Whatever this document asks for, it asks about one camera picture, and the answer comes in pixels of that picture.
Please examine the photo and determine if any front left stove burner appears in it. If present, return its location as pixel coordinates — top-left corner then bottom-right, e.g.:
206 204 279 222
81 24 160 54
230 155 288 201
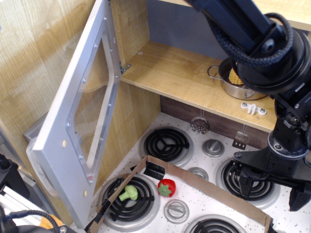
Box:
104 174 160 232

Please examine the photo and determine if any back left stove burner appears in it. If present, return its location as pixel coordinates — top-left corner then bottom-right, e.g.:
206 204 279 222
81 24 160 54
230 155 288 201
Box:
139 127 194 167

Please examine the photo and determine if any black braided cable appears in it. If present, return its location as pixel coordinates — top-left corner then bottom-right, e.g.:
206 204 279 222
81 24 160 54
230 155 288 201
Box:
0 209 61 233

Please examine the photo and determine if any toy spatula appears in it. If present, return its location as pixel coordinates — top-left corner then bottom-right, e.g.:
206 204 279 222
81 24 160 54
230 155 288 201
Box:
232 125 249 150

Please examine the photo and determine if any red toy strawberry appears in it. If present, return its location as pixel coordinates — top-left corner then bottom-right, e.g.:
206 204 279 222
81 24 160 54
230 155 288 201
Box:
157 179 176 197

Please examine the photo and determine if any steel pot with handles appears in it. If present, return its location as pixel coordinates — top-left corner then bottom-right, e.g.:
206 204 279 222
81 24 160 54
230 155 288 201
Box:
207 58 266 100

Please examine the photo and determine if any white plastic door latch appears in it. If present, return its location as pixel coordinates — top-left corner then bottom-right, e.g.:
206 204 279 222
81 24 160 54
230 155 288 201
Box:
241 102 267 116

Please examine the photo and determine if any grey stove knob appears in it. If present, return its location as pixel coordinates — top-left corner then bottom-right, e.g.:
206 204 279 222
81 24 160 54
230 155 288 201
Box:
188 167 209 181
202 139 225 157
163 200 190 224

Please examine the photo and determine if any brown cardboard barrier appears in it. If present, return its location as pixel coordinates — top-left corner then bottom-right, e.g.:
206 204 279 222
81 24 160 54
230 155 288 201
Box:
85 155 274 233

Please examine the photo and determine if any orange object at bottom left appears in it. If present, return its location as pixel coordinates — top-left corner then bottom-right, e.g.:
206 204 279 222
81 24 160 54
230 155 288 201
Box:
39 215 64 230

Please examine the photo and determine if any toy slotted spoon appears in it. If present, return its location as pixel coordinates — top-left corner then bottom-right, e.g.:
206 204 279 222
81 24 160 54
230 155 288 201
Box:
190 110 210 135

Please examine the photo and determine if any grey wall-mounted holder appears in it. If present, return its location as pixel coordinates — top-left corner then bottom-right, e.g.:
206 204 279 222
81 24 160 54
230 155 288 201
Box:
23 114 47 143

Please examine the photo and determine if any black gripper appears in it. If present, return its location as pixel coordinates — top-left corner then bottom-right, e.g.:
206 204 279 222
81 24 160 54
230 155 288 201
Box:
234 147 311 212

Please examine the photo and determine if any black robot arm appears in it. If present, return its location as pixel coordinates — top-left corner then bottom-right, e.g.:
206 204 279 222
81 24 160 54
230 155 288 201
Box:
189 0 311 211

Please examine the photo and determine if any green toy broccoli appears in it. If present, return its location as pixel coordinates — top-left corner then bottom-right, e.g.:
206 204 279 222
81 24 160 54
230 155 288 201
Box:
119 185 138 201

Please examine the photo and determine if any middle grey stove knob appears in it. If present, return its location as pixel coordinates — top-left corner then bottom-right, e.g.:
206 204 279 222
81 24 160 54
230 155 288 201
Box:
188 167 209 181

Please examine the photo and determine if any front right stove burner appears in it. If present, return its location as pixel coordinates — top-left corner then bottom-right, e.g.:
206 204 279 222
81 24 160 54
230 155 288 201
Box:
184 214 246 233

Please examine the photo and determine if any front grey stove knob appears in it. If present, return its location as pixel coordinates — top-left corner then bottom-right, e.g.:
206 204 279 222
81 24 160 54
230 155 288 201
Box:
163 200 190 224

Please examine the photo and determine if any yellow toy corn cob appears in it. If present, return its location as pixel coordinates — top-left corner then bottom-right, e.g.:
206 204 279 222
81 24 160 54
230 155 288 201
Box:
229 68 244 85

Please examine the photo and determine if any wooden toy kitchen cabinet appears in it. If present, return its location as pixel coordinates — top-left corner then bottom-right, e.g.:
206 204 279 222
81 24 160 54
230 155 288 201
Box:
0 0 311 226

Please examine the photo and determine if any stove burner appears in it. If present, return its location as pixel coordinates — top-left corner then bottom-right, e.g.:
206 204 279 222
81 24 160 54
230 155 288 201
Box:
184 214 246 233
139 127 194 167
215 157 281 211
104 174 160 232

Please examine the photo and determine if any back right stove burner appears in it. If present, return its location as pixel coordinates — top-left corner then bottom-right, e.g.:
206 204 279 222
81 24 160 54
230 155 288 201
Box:
215 157 281 211

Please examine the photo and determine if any back grey stove knob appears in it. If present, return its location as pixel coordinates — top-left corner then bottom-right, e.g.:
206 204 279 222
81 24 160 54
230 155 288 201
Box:
202 139 225 157

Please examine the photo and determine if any black equipment at left edge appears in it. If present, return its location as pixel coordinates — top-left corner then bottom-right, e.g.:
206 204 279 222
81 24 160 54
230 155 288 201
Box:
0 154 30 199

